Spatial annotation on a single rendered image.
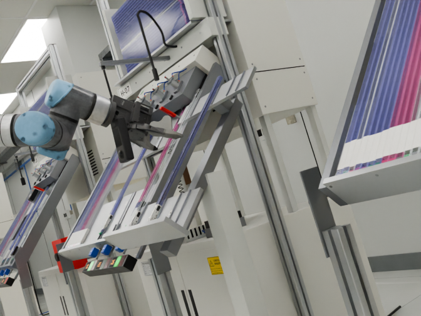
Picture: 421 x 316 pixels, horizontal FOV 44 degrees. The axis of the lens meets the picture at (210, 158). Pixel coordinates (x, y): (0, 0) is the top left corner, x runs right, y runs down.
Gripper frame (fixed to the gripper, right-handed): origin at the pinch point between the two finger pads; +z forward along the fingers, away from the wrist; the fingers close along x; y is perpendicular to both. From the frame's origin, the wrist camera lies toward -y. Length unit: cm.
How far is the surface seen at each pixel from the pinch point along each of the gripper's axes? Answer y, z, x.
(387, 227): 39, 195, 85
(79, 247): -23, 2, 64
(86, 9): 258, 36, 338
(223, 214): -18.7, 12.3, -13.9
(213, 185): -12.0, 7.9, -13.9
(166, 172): -0.4, 9.7, 19.5
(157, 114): 30, 13, 45
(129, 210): -11.4, 7.3, 37.1
